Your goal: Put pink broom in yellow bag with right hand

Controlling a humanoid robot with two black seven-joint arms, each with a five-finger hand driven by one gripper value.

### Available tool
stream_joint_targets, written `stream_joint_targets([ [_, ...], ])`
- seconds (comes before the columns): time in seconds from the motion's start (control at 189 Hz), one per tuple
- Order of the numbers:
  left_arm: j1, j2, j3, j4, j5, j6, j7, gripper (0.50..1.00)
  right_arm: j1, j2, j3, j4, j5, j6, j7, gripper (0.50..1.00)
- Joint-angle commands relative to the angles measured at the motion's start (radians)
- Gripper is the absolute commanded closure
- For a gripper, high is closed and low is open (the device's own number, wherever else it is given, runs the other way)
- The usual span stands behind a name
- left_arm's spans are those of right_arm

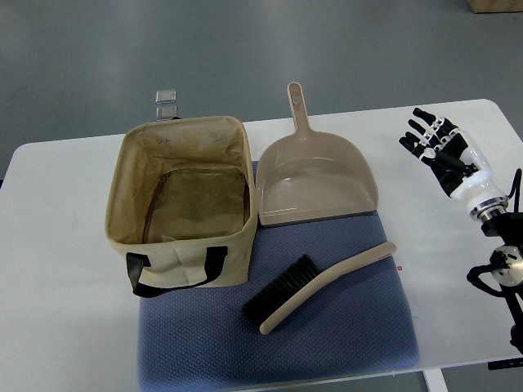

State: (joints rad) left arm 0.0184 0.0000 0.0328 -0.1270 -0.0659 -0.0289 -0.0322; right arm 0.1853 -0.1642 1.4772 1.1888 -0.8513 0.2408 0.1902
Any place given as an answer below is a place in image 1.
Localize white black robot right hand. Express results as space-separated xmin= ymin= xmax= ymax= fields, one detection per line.
xmin=399 ymin=108 xmax=508 ymax=222

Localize beige hand broom black bristles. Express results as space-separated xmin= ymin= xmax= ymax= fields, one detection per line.
xmin=241 ymin=242 xmax=396 ymax=335

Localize beige plastic dustpan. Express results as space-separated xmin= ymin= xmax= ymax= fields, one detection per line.
xmin=256 ymin=82 xmax=378 ymax=226

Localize brown cardboard box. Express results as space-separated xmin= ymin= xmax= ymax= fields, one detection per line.
xmin=467 ymin=0 xmax=523 ymax=13

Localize black table control panel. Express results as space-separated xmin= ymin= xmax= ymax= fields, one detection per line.
xmin=487 ymin=358 xmax=523 ymax=371

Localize white table leg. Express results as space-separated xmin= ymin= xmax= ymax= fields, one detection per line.
xmin=422 ymin=368 xmax=449 ymax=392

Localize clear plastic clip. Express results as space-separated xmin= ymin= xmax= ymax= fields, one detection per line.
xmin=154 ymin=89 xmax=177 ymax=121

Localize blue textured mat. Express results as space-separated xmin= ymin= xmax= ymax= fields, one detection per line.
xmin=136 ymin=160 xmax=421 ymax=392

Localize yellow fabric bag black handle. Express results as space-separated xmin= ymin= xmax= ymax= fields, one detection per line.
xmin=105 ymin=116 xmax=258 ymax=298

